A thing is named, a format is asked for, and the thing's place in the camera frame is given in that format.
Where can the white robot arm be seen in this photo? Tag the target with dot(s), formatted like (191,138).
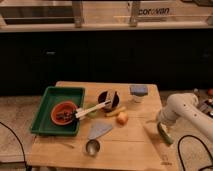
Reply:
(185,105)

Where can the wooden block in bowl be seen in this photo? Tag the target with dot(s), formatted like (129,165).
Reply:
(110,96)

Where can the black bowl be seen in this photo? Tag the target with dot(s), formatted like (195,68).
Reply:
(102,98)

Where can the yellow banana piece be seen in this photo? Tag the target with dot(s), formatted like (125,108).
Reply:
(116,111)

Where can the jar with blue lid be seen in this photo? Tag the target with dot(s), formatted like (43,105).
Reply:
(138,92)

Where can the yellow red apple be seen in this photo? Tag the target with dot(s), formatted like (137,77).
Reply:
(122,118)

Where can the blue triangular cloth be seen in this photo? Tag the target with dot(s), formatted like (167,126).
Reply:
(98,129)

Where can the orange bowl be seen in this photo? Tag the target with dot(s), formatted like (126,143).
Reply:
(63,113)

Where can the green plastic tray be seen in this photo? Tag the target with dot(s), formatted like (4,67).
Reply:
(42,123)

